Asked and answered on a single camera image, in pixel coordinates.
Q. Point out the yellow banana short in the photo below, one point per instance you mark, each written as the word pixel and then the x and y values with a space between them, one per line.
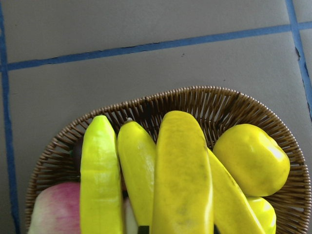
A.
pixel 137 152

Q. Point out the large yellow banana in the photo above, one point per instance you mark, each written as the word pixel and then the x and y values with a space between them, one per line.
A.
pixel 183 192

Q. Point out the bright yellow-green banana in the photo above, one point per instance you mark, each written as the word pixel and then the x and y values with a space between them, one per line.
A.
pixel 101 201

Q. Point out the yellow banana with brown tip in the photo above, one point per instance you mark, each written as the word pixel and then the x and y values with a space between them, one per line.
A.
pixel 232 212

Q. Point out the brown wicker basket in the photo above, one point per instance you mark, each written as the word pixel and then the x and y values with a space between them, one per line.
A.
pixel 216 109

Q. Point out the dark purple plum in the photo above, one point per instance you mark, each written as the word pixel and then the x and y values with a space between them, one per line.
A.
pixel 76 154

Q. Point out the pale green apple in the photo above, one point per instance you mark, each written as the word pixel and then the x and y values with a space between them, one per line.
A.
pixel 130 220

